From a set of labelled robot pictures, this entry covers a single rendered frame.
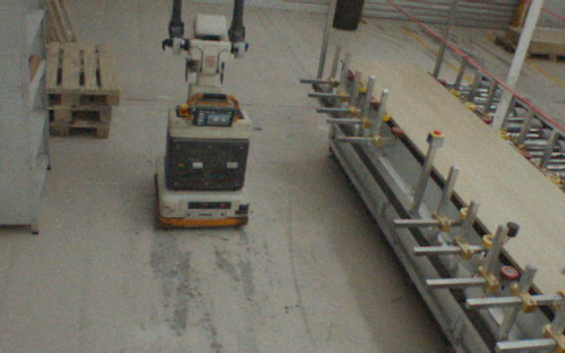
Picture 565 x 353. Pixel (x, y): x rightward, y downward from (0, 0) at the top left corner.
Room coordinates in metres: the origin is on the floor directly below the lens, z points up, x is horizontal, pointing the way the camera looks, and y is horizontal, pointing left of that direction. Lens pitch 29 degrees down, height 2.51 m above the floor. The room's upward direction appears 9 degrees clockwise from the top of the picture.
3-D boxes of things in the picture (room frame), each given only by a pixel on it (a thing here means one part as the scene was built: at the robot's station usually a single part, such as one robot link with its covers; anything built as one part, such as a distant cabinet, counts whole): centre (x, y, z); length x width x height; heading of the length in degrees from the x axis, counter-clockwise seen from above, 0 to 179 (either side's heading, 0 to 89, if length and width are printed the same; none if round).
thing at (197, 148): (3.78, 0.54, 0.59); 0.55 x 0.34 x 0.83; 108
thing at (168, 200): (3.87, 0.57, 0.16); 0.67 x 0.64 x 0.25; 18
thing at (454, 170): (2.85, -0.88, 0.92); 0.04 x 0.04 x 0.48; 17
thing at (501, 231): (2.37, -1.03, 0.90); 0.04 x 0.04 x 0.48; 17
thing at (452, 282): (2.30, -0.94, 0.84); 0.43 x 0.03 x 0.04; 107
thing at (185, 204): (3.56, 0.45, 0.23); 0.41 x 0.02 x 0.08; 108
